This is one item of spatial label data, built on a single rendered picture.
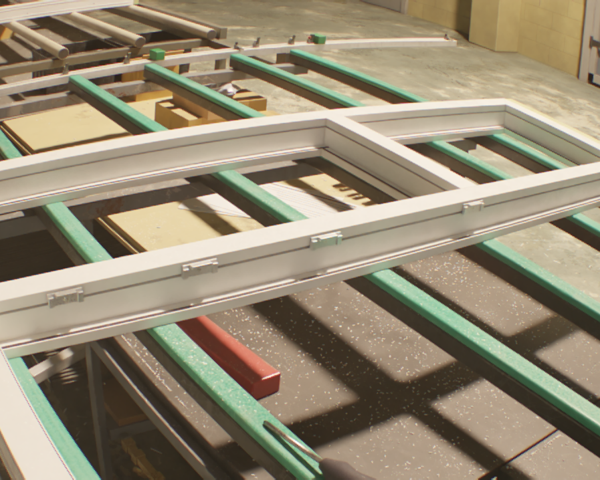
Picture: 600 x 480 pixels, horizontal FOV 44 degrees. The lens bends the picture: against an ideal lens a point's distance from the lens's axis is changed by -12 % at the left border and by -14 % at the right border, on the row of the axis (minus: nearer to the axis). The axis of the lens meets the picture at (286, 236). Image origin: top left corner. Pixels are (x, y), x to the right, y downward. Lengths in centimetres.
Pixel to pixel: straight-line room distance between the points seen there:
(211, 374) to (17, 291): 25
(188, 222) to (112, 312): 85
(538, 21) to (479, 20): 66
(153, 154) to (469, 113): 79
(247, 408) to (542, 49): 753
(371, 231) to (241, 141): 41
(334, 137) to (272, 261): 55
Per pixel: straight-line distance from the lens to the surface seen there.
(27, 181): 135
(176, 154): 145
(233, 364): 137
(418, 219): 123
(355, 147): 154
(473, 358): 106
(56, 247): 242
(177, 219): 184
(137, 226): 180
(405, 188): 145
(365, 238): 117
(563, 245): 366
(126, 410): 179
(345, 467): 77
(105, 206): 147
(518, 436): 136
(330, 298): 167
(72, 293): 95
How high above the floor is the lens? 140
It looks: 25 degrees down
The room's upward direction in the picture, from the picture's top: 5 degrees clockwise
